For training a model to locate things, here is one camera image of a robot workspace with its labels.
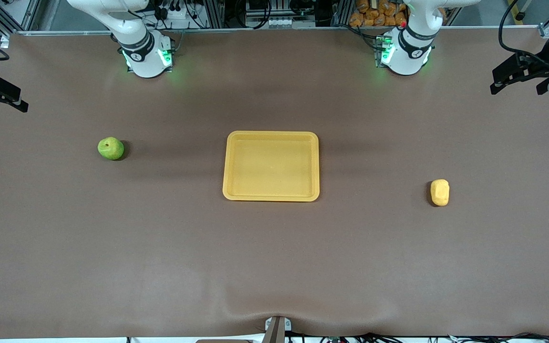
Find green apple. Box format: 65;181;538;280
97;137;125;161

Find yellow potato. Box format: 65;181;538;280
430;179;450;207

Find yellow plastic tray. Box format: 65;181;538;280
223;131;320;202

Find pile of orange packets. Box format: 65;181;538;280
349;0;409;27

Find white power strip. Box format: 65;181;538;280
153;4;194;20

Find grey control box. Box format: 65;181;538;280
246;0;320;28

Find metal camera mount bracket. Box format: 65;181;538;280
264;316;292;343

